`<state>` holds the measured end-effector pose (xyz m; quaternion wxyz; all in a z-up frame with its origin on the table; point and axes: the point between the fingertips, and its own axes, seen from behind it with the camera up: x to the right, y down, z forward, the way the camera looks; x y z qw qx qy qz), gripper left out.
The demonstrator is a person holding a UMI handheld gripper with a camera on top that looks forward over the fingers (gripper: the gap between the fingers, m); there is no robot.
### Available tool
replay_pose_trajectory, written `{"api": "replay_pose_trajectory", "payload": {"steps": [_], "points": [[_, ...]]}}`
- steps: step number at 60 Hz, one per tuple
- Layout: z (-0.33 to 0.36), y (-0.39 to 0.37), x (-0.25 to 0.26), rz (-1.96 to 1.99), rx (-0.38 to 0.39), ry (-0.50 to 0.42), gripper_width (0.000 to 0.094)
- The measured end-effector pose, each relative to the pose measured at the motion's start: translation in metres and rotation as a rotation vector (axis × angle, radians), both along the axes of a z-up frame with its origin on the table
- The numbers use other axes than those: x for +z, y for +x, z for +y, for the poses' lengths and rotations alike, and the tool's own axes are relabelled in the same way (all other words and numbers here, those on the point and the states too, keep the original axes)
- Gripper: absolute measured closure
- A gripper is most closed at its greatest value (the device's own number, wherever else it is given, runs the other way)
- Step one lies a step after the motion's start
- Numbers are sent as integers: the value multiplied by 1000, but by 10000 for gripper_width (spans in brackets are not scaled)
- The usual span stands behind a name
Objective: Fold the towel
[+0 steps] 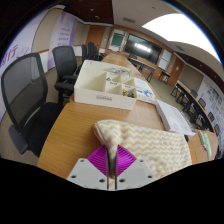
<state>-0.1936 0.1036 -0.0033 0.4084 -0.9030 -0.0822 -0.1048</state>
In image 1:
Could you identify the yellow white zigzag towel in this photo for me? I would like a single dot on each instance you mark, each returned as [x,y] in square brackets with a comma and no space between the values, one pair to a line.
[153,146]

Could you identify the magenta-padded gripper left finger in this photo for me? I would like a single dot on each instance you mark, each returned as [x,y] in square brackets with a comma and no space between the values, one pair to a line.
[96,163]

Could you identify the long side table row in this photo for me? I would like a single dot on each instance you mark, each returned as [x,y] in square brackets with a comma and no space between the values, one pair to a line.
[191,101]

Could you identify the group of black office chairs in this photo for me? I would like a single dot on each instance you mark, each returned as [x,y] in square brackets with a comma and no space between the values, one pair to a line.
[91,51]

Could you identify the small dark side desk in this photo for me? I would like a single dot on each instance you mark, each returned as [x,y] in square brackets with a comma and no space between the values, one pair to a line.
[164,75]

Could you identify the white printed paper sheet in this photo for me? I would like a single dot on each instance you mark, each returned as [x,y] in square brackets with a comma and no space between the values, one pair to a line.
[141,84]

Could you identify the large black wall screen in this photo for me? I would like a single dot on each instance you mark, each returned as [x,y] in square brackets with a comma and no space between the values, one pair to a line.
[142,48]

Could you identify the small white blue box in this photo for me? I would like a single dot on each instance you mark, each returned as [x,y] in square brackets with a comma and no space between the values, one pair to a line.
[146,96]

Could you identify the white compartment organizer box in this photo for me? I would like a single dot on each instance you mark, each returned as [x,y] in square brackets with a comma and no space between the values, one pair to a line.
[96,90]

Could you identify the bright ceiling light panel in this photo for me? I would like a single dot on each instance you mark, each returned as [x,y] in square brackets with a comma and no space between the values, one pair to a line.
[180,31]

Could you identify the brown wooden door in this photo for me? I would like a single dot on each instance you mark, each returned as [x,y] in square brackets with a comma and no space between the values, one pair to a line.
[96,38]
[175,71]

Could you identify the dark-legged front desk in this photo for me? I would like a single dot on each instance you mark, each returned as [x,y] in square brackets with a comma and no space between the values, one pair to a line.
[141,63]

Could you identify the green wall whiteboard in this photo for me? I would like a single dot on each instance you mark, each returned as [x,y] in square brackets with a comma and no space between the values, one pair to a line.
[117,40]

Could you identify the group of side chairs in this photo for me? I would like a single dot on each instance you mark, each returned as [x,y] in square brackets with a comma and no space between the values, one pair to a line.
[201,101]

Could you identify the white wall whiteboard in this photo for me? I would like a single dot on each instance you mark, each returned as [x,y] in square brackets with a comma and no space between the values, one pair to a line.
[164,60]

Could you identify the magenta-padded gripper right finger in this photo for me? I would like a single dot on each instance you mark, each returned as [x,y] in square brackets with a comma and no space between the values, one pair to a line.
[125,163]

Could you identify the white book with dark stripe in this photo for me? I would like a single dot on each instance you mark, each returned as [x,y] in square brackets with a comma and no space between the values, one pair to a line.
[173,118]

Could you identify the black mesh office chair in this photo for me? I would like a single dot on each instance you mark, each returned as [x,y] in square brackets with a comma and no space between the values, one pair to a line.
[40,126]
[65,61]

